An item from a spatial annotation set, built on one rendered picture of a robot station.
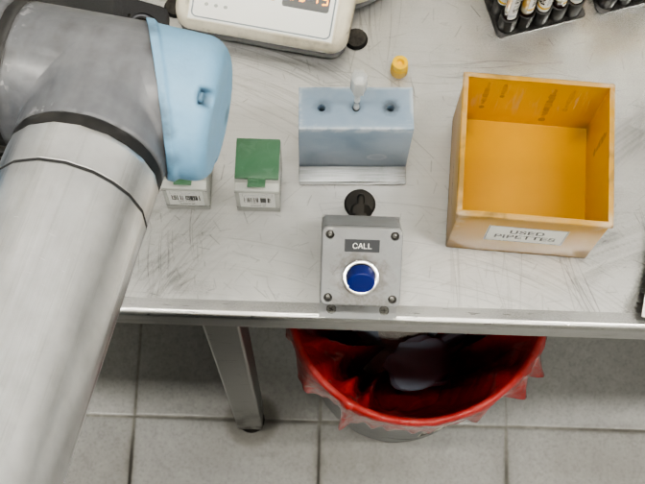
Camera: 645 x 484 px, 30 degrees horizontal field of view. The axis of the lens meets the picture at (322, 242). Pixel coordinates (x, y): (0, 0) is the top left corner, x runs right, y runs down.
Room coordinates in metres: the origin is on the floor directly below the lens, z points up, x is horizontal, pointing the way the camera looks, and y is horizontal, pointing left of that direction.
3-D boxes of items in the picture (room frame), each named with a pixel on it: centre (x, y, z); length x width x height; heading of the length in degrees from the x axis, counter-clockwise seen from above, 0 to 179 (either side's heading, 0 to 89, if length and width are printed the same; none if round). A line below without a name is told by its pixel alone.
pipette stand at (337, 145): (0.43, -0.02, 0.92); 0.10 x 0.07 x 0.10; 93
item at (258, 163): (0.38, 0.06, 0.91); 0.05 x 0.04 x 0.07; 1
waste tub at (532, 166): (0.40, -0.18, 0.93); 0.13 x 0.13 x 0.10; 88
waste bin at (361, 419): (0.42, -0.12, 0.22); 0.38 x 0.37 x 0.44; 91
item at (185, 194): (0.38, 0.13, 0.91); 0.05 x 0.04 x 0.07; 1
